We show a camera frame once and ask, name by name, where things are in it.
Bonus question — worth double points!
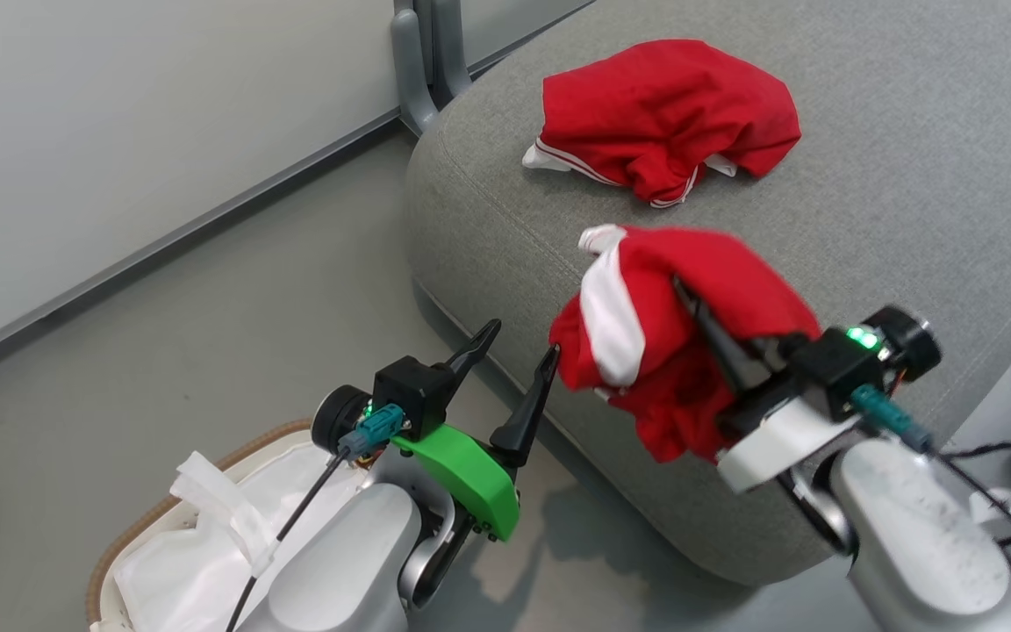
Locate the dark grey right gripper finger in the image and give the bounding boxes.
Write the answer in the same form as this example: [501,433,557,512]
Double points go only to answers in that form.
[674,276,775,396]

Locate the white mesh laundry liner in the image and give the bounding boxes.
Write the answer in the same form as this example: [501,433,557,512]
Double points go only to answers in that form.
[113,439,368,632]

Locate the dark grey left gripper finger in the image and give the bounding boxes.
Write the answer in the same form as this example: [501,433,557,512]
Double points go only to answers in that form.
[435,319,503,396]
[490,344,562,470]

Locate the grey fabric sofa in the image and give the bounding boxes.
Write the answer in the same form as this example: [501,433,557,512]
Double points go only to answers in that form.
[405,0,1011,587]

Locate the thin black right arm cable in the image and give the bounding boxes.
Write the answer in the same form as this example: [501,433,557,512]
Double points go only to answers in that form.
[927,443,1011,571]

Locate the teal right cable connector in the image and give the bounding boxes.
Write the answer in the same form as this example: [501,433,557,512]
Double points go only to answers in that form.
[850,384,935,454]

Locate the red garment thin white stripes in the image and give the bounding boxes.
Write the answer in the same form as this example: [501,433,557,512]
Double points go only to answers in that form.
[521,38,803,210]

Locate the red garment wide white band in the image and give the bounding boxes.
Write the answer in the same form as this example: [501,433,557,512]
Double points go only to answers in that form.
[548,224,822,464]

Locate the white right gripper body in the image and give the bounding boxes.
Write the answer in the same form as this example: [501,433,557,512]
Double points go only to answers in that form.
[716,334,862,492]

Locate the grey partition bottom rail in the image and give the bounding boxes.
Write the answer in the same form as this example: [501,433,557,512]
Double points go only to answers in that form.
[0,0,599,377]

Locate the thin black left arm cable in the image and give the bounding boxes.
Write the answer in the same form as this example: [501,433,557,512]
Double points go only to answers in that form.
[225,448,354,632]

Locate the teal left cable connector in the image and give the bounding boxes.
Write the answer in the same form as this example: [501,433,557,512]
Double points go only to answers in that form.
[339,404,406,457]

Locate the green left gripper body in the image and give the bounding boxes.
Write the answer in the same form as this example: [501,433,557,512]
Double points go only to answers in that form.
[391,424,522,543]

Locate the grey double partition post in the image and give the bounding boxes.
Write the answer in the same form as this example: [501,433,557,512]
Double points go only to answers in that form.
[390,0,474,137]

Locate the white cable tag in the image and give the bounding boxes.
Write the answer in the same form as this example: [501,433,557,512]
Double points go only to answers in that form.
[969,487,1011,547]

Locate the teal cable connector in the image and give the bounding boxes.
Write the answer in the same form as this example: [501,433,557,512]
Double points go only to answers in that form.
[850,384,935,454]
[339,404,406,457]

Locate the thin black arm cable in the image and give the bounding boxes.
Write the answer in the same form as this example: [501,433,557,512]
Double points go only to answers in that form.
[225,448,354,632]
[927,443,1011,571]

